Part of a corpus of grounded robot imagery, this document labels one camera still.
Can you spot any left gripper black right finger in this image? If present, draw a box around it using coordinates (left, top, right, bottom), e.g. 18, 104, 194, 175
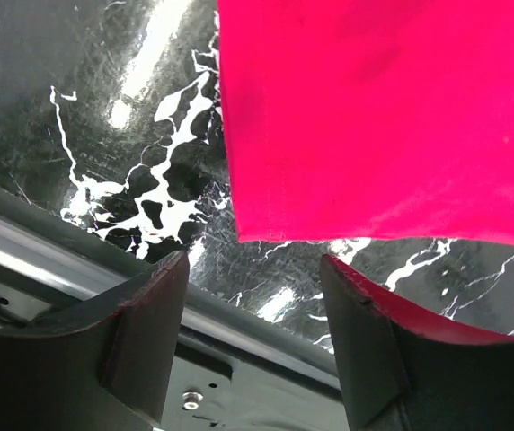
320, 255, 514, 430

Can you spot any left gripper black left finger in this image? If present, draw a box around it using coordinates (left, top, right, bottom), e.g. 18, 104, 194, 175
0, 251, 190, 430

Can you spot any pink red t shirt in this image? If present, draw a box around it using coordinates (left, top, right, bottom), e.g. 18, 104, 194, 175
217, 1, 514, 245

